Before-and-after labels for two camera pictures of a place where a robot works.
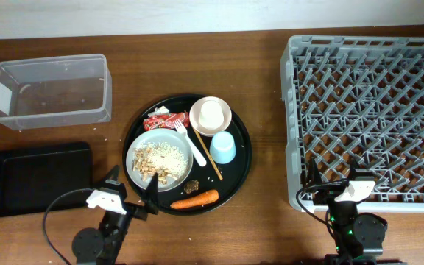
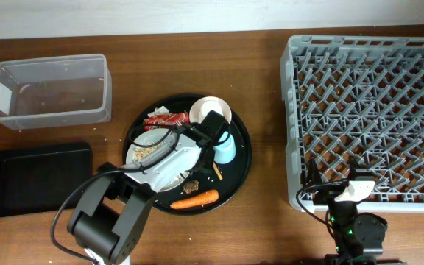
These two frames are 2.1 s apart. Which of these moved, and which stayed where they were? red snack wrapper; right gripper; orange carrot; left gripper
Moved: left gripper
Stayed: red snack wrapper; right gripper; orange carrot
